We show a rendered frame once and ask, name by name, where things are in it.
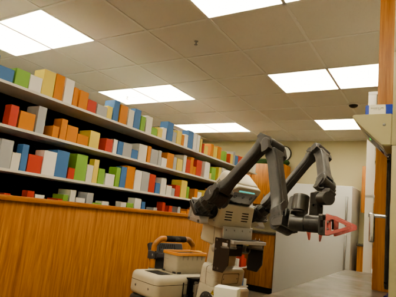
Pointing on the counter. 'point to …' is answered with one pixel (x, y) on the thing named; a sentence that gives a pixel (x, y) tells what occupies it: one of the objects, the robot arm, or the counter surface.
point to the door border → (388, 221)
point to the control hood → (377, 128)
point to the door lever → (373, 225)
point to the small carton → (377, 109)
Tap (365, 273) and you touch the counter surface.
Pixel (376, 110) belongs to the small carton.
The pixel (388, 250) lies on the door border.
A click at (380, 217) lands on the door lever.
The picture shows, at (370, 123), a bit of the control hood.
